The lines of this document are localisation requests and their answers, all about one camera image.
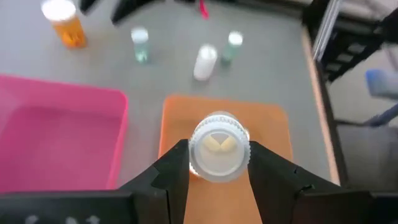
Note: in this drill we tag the white medicine bottle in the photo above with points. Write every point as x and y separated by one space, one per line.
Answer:
204 65

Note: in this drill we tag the translucent orange plastic bin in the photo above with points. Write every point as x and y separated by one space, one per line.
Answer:
267 130

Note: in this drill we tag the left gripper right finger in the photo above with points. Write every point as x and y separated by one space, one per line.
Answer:
270 174

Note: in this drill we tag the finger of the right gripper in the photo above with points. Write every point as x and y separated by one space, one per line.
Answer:
133 11
87 4

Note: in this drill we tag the clear bottle ridged white cap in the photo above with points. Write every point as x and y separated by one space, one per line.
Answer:
219 155

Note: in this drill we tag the translucent pink plastic bin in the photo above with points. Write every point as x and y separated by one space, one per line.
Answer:
62 140

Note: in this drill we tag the orange pill bottle white cap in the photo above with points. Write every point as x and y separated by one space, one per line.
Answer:
70 32

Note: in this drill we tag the small greenish vial white cap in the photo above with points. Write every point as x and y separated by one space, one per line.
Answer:
140 46
231 46

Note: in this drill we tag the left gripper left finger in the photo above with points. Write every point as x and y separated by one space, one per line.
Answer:
174 168

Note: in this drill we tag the blue chair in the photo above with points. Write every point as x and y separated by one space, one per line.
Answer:
381 84

